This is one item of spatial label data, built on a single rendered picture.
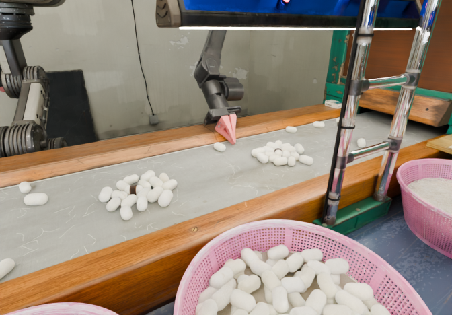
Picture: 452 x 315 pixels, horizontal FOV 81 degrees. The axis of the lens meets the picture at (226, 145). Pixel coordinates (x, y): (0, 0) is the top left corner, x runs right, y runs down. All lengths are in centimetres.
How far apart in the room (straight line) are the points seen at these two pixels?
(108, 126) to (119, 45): 71
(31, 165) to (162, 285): 43
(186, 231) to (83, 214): 21
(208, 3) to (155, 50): 221
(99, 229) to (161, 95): 226
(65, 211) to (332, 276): 45
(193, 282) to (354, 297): 19
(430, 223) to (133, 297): 49
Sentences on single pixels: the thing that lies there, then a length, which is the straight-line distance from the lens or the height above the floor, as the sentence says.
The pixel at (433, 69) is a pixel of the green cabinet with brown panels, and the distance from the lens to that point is 101.
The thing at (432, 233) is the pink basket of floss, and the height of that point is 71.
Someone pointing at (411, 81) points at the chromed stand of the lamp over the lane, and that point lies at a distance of 55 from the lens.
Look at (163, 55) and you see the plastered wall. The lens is 264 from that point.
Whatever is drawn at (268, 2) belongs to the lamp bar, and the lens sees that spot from 49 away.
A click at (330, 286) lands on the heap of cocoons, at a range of 39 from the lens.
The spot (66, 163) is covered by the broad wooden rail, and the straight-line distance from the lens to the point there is 70.
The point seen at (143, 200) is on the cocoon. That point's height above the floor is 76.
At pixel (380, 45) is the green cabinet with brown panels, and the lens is 109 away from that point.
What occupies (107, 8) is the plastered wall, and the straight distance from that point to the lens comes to 255.
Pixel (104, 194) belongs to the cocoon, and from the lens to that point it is 54.
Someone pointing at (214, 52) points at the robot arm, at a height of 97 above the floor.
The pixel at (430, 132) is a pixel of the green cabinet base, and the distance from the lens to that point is 107.
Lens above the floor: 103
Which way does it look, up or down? 23 degrees down
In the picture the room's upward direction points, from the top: straight up
